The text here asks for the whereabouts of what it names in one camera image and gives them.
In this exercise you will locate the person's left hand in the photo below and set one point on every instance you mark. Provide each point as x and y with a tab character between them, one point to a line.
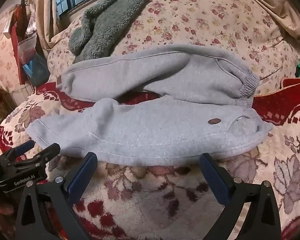
2	208

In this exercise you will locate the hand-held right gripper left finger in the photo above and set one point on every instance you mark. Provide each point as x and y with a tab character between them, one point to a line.
82	177

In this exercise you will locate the clear plastic bag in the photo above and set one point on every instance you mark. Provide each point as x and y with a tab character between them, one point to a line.
27	47

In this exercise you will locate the red hanging cloth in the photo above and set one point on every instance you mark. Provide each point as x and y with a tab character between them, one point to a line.
15	42

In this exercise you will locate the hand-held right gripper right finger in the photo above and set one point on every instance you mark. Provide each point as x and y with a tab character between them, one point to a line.
215	180

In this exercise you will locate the red leaf-print blanket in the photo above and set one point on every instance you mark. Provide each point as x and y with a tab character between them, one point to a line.
145	200

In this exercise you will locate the grey-green fleece blanket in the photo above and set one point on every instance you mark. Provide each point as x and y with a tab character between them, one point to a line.
107	22

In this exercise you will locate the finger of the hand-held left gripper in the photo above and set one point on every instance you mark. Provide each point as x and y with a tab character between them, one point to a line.
23	147
50	151

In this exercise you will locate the beige floral quilt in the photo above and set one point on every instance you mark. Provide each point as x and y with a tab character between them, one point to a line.
190	17

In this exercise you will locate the blue plastic bag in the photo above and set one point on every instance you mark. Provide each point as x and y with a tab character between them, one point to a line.
36	71

